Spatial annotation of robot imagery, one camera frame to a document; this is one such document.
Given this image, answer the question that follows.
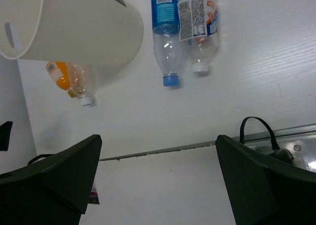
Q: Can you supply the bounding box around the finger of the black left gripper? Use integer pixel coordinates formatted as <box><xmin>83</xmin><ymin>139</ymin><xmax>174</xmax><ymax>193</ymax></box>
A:
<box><xmin>0</xmin><ymin>121</ymin><xmax>13</xmax><ymax>151</ymax></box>

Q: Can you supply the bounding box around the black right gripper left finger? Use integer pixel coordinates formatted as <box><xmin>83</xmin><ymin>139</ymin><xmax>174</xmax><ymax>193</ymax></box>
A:
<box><xmin>0</xmin><ymin>135</ymin><xmax>102</xmax><ymax>225</ymax></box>

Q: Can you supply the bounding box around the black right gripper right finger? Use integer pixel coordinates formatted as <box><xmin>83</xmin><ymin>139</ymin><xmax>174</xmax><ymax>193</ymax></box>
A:
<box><xmin>215</xmin><ymin>135</ymin><xmax>316</xmax><ymax>225</ymax></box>

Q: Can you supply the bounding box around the small orange plastic bottle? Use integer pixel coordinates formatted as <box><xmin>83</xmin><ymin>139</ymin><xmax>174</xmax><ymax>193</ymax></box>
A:
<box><xmin>45</xmin><ymin>61</ymin><xmax>76</xmax><ymax>98</ymax></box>

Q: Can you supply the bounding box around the white orange label plastic bottle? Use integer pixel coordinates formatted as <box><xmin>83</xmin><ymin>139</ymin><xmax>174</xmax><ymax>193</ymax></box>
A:
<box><xmin>178</xmin><ymin>0</ymin><xmax>219</xmax><ymax>75</ymax></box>

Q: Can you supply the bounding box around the cream plastic bin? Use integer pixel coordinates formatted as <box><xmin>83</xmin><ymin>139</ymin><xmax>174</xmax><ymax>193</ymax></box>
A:
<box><xmin>0</xmin><ymin>0</ymin><xmax>144</xmax><ymax>65</ymax></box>

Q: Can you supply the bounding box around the metal mounting plate right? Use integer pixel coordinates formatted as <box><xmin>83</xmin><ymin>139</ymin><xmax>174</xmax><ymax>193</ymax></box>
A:
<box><xmin>234</xmin><ymin>120</ymin><xmax>316</xmax><ymax>172</ymax></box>

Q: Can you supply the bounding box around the clear plastic bottle white cap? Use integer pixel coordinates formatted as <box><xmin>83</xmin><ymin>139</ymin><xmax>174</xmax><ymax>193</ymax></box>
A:
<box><xmin>67</xmin><ymin>63</ymin><xmax>96</xmax><ymax>107</ymax></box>

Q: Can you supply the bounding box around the blue label plastic bottle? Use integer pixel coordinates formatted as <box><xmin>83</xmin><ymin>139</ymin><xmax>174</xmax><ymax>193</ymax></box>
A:
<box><xmin>151</xmin><ymin>0</ymin><xmax>184</xmax><ymax>88</ymax></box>

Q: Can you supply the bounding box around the black cable at base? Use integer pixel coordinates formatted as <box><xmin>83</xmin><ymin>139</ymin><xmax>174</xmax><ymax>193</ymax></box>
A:
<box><xmin>239</xmin><ymin>116</ymin><xmax>296</xmax><ymax>165</ymax></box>

